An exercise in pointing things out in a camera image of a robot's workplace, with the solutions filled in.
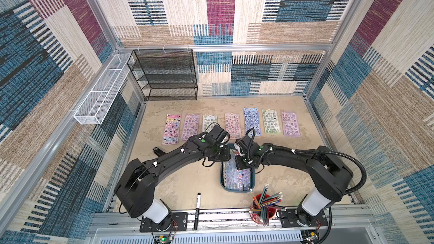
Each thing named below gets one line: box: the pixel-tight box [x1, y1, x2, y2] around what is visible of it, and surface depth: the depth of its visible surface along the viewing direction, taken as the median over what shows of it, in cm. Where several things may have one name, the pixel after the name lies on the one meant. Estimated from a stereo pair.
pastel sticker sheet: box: [222, 149, 251, 191], surface depth 84 cm
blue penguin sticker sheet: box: [243, 107, 262, 137], surface depth 110 cm
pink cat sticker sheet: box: [162, 114, 182, 145], surface depth 107 cm
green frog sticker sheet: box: [262, 108, 281, 134], surface depth 110 cm
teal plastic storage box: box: [235, 168, 256, 194], surface depth 82 cm
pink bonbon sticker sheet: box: [224, 112, 242, 139], surface depth 107 cm
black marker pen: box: [193, 192, 202, 230], surface depth 77 cm
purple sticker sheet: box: [180, 113, 201, 141], surface depth 108 cm
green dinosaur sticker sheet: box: [202, 114, 219, 134], surface depth 110 cm
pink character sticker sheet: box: [281, 111, 301, 137], surface depth 107 cm
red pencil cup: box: [249, 193, 277, 225], surface depth 70 cm
